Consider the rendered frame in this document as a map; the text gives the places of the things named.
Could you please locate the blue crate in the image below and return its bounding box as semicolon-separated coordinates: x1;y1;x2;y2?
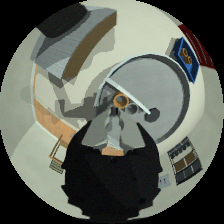
170;36;199;84

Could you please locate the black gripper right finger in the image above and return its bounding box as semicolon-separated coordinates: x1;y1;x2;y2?
116;107;163;173

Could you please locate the bronze bushing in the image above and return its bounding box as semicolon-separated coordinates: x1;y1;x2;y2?
113;91;129;108
183;56;192;64
179;48;187;57

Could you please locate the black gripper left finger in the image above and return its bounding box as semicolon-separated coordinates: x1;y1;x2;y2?
61;107;112;170

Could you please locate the grey metal sleeve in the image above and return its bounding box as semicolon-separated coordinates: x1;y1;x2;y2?
96;107;105;116
105;100;116;118
124;98;139;115

